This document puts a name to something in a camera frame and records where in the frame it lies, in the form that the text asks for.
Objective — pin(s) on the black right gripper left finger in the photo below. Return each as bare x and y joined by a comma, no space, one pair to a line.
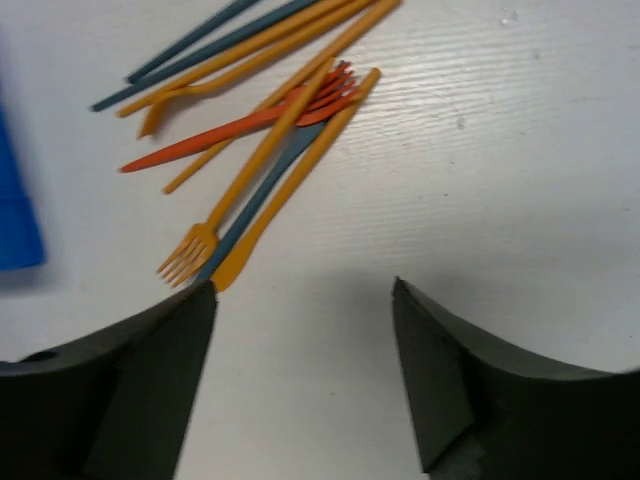
114,404

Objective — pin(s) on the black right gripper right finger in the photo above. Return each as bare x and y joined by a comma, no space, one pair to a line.
484,408

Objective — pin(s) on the blue plastic knife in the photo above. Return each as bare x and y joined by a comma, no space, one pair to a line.
270,170

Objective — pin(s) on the orange plastic fork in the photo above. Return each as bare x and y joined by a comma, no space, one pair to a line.
333,95

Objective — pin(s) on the blue divided bin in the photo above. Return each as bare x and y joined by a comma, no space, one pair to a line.
22,245

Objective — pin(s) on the yellow chopstick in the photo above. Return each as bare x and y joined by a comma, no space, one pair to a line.
359,28
271,36

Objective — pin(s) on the blue chopstick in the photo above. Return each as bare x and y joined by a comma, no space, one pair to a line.
209,50
228,12

